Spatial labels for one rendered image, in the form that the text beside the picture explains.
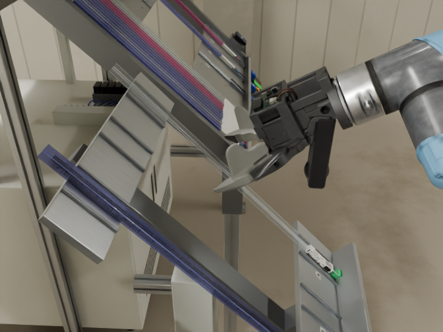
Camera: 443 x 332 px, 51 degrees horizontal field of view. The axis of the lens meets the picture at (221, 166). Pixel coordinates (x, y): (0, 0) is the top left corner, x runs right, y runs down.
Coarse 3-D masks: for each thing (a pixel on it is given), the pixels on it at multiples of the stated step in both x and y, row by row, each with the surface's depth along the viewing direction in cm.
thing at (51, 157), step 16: (48, 144) 45; (48, 160) 44; (64, 160) 45; (64, 176) 45; (80, 176) 46; (96, 192) 46; (112, 208) 47; (128, 208) 48; (128, 224) 48; (144, 224) 49; (144, 240) 49; (160, 240) 49; (176, 256) 50; (192, 272) 51; (208, 288) 52; (224, 288) 53; (224, 304) 53; (240, 304) 53; (256, 320) 54
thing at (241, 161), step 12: (264, 144) 63; (228, 156) 61; (240, 156) 61; (252, 156) 62; (264, 156) 63; (240, 168) 62; (252, 168) 62; (228, 180) 63; (240, 180) 62; (252, 180) 62; (216, 192) 63
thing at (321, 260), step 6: (312, 246) 77; (312, 252) 76; (318, 252) 78; (312, 258) 77; (318, 258) 77; (324, 258) 78; (318, 264) 78; (324, 264) 78; (330, 264) 79; (330, 270) 78
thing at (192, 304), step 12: (180, 276) 65; (180, 288) 65; (192, 288) 65; (180, 300) 67; (192, 300) 66; (204, 300) 66; (216, 300) 72; (180, 312) 68; (192, 312) 68; (204, 312) 68; (216, 312) 73; (180, 324) 70; (192, 324) 69; (204, 324) 69; (216, 324) 75
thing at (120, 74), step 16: (128, 80) 63; (144, 96) 64; (160, 112) 65; (176, 128) 66; (192, 144) 68; (208, 160) 69; (224, 176) 70; (288, 224) 75; (304, 240) 76; (336, 272) 79
